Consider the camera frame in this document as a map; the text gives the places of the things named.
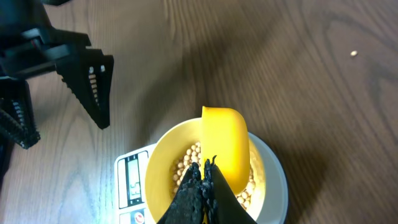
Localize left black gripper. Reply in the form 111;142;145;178
1;0;114;149

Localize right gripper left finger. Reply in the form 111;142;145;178
157;162;204;224

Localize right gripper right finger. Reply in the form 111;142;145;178
202;156;256;224

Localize yellow scoop spoon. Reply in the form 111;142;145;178
200;106;250;194

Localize soybeans in yellow bowl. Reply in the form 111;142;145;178
170;142;256;210

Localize yellow plastic bowl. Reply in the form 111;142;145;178
145;118;266;222

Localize white digital kitchen scale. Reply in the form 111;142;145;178
114;128;288;224

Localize stray soybean on table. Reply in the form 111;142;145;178
350;50;358;57

